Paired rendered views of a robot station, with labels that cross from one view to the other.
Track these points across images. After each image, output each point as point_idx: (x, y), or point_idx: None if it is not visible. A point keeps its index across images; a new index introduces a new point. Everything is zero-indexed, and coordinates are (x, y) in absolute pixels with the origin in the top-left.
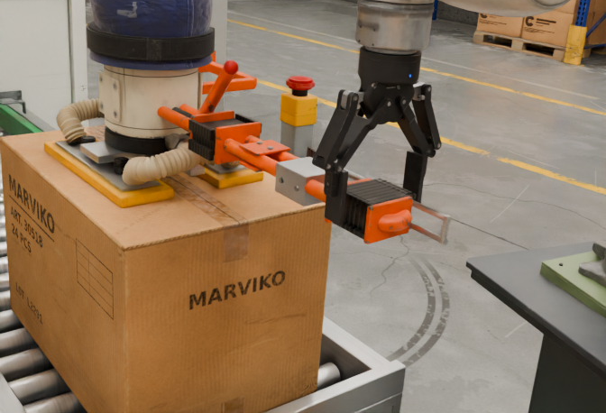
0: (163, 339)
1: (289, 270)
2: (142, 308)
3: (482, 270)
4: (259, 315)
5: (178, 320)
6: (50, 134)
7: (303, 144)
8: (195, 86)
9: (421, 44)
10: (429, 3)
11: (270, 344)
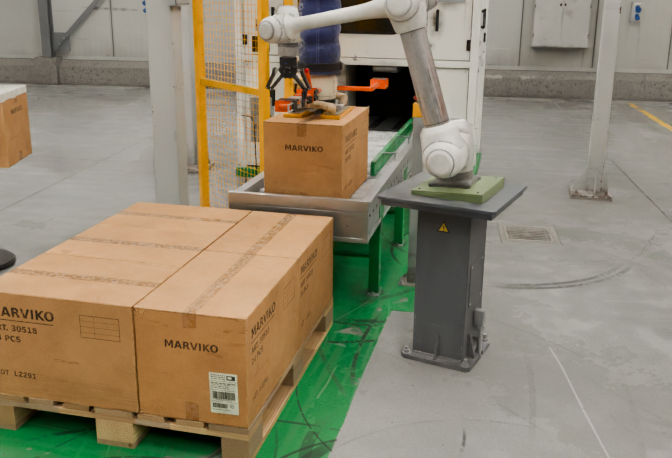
0: (276, 157)
1: (324, 147)
2: (268, 143)
3: (417, 174)
4: (312, 161)
5: (281, 152)
6: None
7: (418, 126)
8: (326, 82)
9: (286, 54)
10: (287, 43)
11: (318, 175)
